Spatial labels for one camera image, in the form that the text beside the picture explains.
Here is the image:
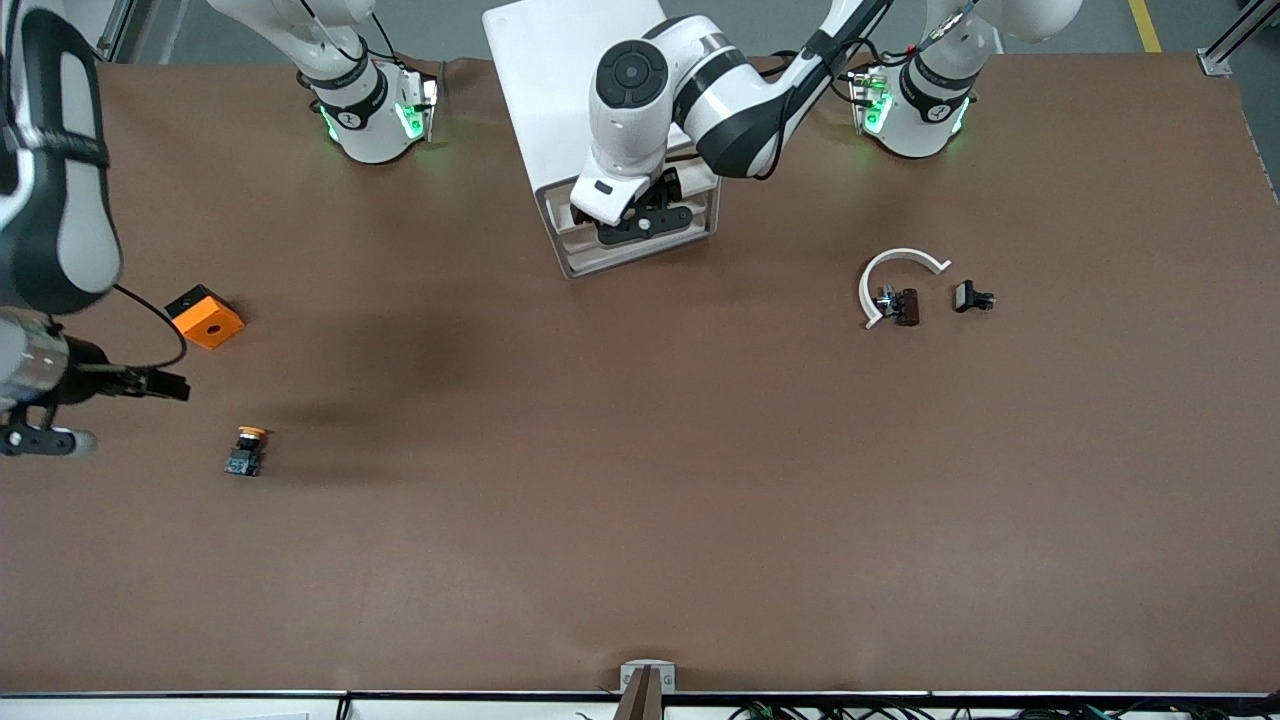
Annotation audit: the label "beige drawer with button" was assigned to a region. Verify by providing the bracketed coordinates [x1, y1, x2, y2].
[545, 180, 722, 263]

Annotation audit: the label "orange push button switch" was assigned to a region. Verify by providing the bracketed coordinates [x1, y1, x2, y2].
[224, 426, 272, 479]

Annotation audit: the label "white drawer cabinet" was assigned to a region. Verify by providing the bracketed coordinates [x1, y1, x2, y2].
[482, 0, 724, 281]

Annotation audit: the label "orange and black box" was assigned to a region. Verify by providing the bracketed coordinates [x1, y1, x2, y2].
[164, 284, 246, 351]

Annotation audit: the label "metal connector plate green lights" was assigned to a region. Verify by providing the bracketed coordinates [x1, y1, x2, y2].
[398, 72, 441, 143]
[848, 62, 893, 136]

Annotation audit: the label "dark brown small component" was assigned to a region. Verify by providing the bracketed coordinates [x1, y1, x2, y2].
[875, 286, 921, 328]

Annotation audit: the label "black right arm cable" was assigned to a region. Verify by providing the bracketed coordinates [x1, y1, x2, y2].
[110, 284, 190, 372]

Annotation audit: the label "white curved plastic ring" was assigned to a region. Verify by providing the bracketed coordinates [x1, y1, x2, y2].
[858, 247, 952, 330]

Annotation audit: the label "aluminium frame profile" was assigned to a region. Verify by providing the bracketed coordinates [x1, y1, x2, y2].
[90, 0, 138, 63]
[1198, 0, 1280, 78]

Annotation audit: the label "white table frame rail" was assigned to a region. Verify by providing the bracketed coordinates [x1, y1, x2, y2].
[0, 690, 1280, 720]

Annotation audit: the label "grey metal bracket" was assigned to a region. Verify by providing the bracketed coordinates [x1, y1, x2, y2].
[619, 659, 677, 695]

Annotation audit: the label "black cable bundle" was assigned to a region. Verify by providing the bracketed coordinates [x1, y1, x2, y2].
[730, 700, 1136, 720]

